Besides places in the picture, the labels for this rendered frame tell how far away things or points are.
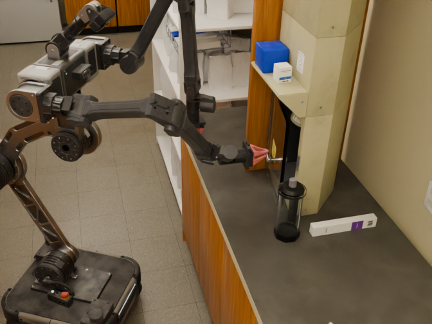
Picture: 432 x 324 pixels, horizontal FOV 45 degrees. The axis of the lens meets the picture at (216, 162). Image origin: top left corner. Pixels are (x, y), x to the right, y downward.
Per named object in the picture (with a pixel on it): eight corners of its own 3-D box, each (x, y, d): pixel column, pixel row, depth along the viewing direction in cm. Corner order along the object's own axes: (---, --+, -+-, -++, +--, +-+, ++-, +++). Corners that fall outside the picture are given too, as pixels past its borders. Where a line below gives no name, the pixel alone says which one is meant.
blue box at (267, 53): (278, 61, 210) (279, 40, 205) (287, 71, 202) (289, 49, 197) (254, 63, 208) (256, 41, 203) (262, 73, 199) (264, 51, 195)
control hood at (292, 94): (275, 81, 218) (277, 58, 212) (305, 117, 192) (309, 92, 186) (249, 83, 215) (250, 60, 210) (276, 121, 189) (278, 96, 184)
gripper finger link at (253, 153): (271, 150, 206) (249, 152, 204) (270, 165, 210) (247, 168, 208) (265, 141, 212) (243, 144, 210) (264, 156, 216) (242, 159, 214)
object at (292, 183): (299, 185, 202) (301, 171, 198) (307, 199, 194) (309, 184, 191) (276, 187, 200) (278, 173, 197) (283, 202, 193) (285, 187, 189)
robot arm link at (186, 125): (166, 98, 171) (159, 128, 168) (182, 99, 169) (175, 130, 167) (205, 141, 210) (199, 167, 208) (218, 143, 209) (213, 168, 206)
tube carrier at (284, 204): (295, 222, 213) (301, 179, 201) (304, 240, 204) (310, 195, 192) (269, 224, 211) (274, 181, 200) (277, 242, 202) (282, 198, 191)
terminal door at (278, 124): (267, 166, 240) (274, 87, 218) (279, 208, 214) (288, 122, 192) (265, 166, 240) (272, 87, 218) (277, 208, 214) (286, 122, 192)
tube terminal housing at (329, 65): (316, 168, 249) (341, 6, 207) (347, 209, 223) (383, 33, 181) (267, 174, 243) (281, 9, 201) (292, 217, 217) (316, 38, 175)
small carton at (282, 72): (284, 76, 198) (286, 62, 194) (290, 81, 194) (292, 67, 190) (272, 78, 196) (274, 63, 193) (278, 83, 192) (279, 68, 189)
